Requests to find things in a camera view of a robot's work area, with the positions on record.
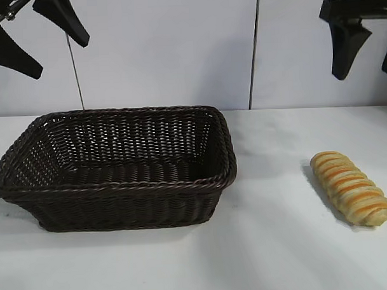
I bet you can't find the dark brown wicker basket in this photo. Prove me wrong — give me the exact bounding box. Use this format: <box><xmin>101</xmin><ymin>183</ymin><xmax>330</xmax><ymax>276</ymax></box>
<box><xmin>0</xmin><ymin>102</ymin><xmax>240</xmax><ymax>235</ymax></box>

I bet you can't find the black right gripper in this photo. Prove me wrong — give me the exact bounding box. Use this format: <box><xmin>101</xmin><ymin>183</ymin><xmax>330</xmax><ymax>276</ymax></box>
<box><xmin>318</xmin><ymin>0</ymin><xmax>387</xmax><ymax>82</ymax></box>

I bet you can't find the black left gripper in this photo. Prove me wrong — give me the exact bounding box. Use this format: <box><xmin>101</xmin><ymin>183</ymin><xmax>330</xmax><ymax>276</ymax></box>
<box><xmin>0</xmin><ymin>0</ymin><xmax>92</xmax><ymax>81</ymax></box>

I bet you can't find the long striped bread loaf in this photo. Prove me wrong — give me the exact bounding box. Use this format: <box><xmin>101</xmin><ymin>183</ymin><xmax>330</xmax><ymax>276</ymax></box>
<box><xmin>309</xmin><ymin>148</ymin><xmax>387</xmax><ymax>230</ymax></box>

